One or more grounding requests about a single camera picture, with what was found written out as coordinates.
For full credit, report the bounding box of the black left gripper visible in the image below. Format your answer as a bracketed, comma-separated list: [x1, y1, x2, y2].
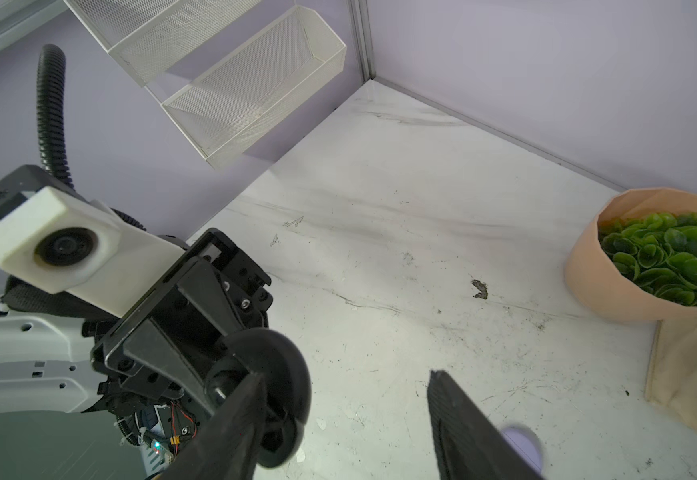
[92, 228, 274, 419]

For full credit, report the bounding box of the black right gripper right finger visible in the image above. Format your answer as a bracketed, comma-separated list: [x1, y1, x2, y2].
[427, 370, 541, 480]

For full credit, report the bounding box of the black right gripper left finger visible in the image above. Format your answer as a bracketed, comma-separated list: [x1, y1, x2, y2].
[160, 374, 266, 480]

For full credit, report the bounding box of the purple earbud charging case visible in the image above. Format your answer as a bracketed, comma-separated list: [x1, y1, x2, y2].
[501, 424, 544, 474]

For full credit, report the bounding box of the black round charging case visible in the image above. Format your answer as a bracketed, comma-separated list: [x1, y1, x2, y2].
[206, 327, 312, 469]

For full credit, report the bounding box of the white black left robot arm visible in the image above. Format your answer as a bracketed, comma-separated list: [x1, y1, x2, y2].
[0, 44, 288, 417]

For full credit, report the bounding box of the white mesh lower shelf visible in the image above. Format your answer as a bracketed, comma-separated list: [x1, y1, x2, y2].
[162, 5, 348, 170]

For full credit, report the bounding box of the white mesh shelf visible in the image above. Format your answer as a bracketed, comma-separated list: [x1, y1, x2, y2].
[162, 5, 348, 170]
[66, 0, 258, 87]

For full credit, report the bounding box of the orange pot with green plant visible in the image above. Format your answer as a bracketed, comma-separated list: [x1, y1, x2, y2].
[564, 188, 697, 321]

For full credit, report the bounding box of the white mesh upper shelf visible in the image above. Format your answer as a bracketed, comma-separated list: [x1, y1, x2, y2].
[66, 0, 258, 87]

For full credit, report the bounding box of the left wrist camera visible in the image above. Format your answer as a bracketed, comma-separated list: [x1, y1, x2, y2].
[0, 165, 184, 318]

